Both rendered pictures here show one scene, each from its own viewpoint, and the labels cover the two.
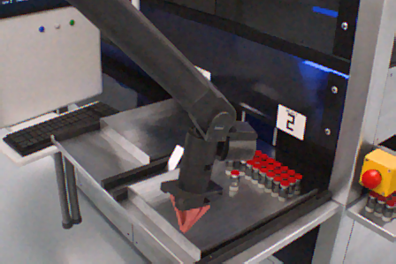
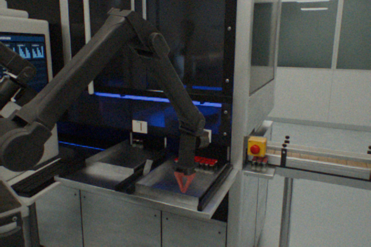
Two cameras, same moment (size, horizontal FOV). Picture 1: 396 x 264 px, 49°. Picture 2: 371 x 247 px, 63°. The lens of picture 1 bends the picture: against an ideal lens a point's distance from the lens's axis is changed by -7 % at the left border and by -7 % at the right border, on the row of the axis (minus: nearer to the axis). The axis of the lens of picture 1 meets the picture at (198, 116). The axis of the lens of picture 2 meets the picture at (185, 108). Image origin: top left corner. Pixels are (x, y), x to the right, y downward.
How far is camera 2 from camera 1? 50 cm
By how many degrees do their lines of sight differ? 29
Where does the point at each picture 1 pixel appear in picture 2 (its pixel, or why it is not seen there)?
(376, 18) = (243, 74)
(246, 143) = (205, 137)
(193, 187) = (189, 162)
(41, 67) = not seen: hidden behind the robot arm
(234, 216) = (196, 184)
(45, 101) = not seen: hidden behind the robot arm
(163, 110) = (115, 151)
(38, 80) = not seen: hidden behind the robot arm
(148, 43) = (179, 87)
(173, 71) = (186, 101)
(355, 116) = (239, 122)
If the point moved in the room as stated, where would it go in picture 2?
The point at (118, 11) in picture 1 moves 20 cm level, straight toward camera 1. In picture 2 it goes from (171, 70) to (220, 77)
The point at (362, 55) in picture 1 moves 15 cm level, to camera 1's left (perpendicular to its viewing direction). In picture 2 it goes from (238, 92) to (208, 94)
